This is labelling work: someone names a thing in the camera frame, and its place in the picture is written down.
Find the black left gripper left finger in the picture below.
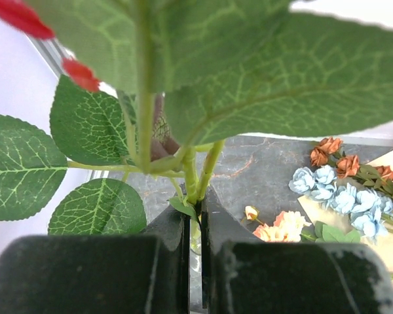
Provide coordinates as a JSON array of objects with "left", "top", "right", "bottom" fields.
[{"left": 0, "top": 207, "right": 190, "bottom": 313}]

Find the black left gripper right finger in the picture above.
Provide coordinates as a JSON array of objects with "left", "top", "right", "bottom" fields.
[{"left": 201, "top": 188, "right": 393, "bottom": 313}]

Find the peach rose stem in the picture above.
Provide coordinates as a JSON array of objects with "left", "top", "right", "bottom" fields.
[{"left": 243, "top": 205, "right": 360, "bottom": 243}]

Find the brown rose stem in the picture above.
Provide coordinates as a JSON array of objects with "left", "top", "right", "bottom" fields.
[{"left": 310, "top": 137, "right": 393, "bottom": 200}]

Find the orange wrapping paper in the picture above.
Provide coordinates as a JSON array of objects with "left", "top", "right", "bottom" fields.
[{"left": 293, "top": 150, "right": 393, "bottom": 278}]

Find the pink rose stem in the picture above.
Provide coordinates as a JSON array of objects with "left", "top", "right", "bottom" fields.
[{"left": 0, "top": 1, "right": 393, "bottom": 221}]

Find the small clear glass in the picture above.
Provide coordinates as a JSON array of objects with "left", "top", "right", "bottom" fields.
[{"left": 189, "top": 220, "right": 202, "bottom": 280}]

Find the light blue flower stem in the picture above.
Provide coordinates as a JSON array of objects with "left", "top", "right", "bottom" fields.
[{"left": 288, "top": 165, "right": 393, "bottom": 243}]

